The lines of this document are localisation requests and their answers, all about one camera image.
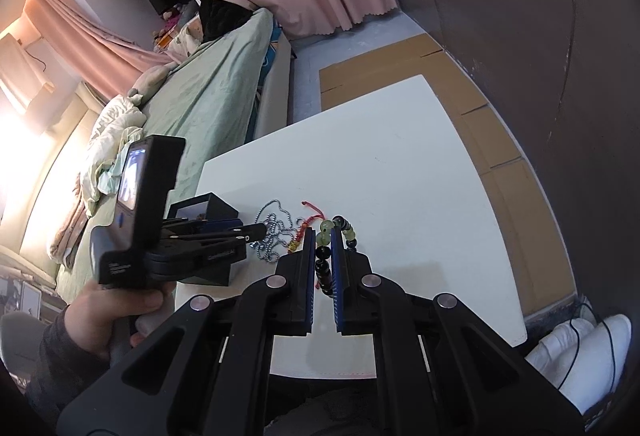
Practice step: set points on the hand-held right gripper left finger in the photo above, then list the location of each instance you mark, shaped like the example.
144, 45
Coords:
310, 266

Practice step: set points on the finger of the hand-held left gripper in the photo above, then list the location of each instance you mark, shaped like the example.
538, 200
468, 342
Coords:
220, 223
225, 233

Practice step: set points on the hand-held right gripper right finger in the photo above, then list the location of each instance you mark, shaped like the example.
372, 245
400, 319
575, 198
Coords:
336, 276

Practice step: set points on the black jewelry box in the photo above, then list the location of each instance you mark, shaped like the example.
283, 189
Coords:
220, 206

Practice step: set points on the person's left forearm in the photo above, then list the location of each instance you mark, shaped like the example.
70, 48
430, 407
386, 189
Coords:
55, 366

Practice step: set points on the person's left hand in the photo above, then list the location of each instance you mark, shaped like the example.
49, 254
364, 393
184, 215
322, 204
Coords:
100, 316

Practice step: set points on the pale green cloth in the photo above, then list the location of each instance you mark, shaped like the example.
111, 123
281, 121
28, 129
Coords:
107, 181

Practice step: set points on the cream duvet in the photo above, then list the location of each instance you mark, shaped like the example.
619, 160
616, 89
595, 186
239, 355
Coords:
115, 120

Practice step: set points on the pink blanket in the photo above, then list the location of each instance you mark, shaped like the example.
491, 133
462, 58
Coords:
70, 226

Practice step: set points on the cream headboard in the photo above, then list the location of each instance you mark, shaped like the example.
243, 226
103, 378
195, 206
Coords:
40, 196

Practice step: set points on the green bed sheet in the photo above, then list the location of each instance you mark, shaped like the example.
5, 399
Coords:
200, 95

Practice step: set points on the grey plush pillow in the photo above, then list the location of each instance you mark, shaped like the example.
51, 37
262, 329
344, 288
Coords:
150, 83

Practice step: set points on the white table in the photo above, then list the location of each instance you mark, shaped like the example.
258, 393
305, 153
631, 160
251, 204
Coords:
400, 176

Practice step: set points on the person's dark trousers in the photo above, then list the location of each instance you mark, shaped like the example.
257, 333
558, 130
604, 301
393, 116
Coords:
325, 411

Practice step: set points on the cream bed base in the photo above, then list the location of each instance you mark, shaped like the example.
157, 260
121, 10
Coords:
272, 95

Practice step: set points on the patterned pillow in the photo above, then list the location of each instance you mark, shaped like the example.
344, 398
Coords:
187, 43

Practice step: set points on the heap of plush toys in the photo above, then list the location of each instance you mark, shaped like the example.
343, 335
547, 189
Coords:
172, 23

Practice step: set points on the cartoon printed bedsheet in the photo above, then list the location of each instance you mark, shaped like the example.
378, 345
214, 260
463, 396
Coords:
274, 43

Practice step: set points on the black cloth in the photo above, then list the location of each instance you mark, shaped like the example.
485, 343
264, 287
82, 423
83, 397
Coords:
220, 18

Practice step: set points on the cardboard sheet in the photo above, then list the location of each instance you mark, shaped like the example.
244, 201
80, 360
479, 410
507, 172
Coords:
525, 216

